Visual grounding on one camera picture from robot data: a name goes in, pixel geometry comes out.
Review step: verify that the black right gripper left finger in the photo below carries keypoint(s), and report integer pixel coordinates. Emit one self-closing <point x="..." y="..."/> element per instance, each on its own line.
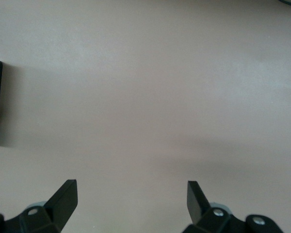
<point x="63" y="206"/>

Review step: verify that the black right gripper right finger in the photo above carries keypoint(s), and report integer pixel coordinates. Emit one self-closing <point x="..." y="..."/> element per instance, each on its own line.
<point x="196" y="206"/>

